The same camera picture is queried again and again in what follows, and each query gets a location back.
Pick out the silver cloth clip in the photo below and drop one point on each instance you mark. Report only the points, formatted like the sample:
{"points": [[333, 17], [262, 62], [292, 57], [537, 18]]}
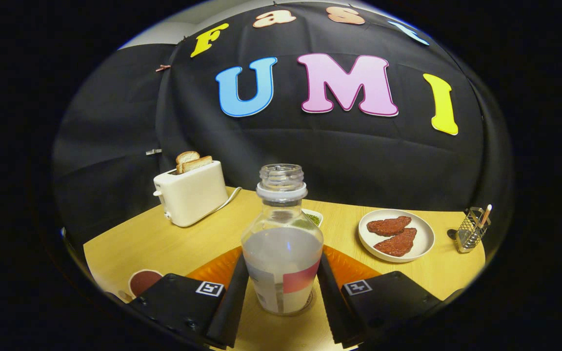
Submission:
{"points": [[153, 152]]}

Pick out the black backdrop cloth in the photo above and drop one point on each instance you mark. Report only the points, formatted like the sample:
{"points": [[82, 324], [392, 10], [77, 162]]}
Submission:
{"points": [[334, 156]]}

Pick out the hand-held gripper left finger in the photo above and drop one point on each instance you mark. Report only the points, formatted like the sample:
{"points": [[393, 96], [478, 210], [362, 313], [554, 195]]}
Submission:
{"points": [[236, 304]]}

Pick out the white divided bean dish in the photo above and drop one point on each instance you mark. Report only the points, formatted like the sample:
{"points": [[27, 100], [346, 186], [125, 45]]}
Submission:
{"points": [[314, 217]]}

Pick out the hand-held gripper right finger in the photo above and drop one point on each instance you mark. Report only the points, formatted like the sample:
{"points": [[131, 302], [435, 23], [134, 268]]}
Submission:
{"points": [[332, 304]]}

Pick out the clear plastic juice bottle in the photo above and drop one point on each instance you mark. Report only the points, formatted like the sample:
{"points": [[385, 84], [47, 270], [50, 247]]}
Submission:
{"points": [[281, 253]]}

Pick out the cream toaster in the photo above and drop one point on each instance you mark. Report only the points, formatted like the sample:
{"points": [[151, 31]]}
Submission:
{"points": [[193, 195]]}

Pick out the wooden table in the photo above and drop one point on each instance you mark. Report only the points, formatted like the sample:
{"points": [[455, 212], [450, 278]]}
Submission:
{"points": [[164, 248]]}

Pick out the white round plate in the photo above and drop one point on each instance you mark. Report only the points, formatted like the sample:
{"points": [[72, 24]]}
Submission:
{"points": [[425, 239]]}

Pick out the red meat patty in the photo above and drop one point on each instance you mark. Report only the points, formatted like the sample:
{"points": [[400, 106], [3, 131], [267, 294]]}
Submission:
{"points": [[388, 225], [398, 243]]}

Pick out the copper cloth clip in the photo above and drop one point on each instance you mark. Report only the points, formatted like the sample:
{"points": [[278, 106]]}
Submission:
{"points": [[163, 68]]}

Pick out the toast slice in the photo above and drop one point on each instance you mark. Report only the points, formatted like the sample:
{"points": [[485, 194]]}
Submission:
{"points": [[187, 156], [198, 164]]}

